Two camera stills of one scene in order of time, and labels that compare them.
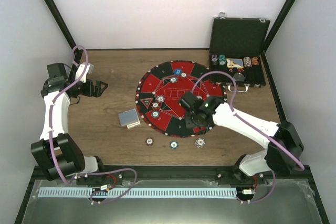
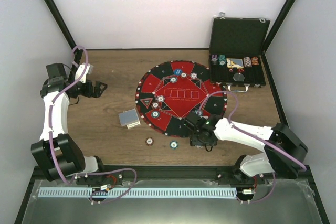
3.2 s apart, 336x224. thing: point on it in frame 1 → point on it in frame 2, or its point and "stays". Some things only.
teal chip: (173, 80) stays
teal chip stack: (174, 145) stays
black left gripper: (97, 92) stays
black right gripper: (189, 123) → (193, 140)
